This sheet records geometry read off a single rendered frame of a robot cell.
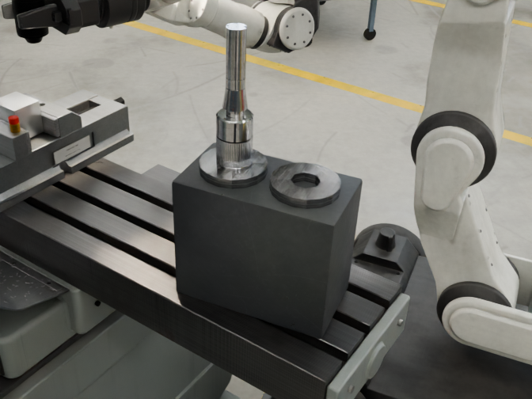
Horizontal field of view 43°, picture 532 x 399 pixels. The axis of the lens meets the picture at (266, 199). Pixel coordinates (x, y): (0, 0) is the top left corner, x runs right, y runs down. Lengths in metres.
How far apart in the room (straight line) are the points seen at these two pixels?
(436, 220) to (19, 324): 0.73
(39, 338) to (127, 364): 0.28
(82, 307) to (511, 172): 2.49
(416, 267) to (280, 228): 0.86
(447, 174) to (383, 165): 2.01
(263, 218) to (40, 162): 0.52
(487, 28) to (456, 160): 0.22
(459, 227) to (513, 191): 1.90
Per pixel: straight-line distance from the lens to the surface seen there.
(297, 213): 0.82
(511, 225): 2.95
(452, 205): 1.23
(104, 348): 1.29
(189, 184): 0.87
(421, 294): 1.59
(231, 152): 0.86
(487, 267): 1.34
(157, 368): 1.49
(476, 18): 1.11
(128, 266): 1.04
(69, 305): 1.17
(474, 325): 1.36
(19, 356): 1.16
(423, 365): 1.43
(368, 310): 0.98
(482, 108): 1.18
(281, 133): 3.38
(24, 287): 1.13
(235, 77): 0.82
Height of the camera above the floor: 1.58
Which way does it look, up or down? 33 degrees down
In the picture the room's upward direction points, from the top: 3 degrees clockwise
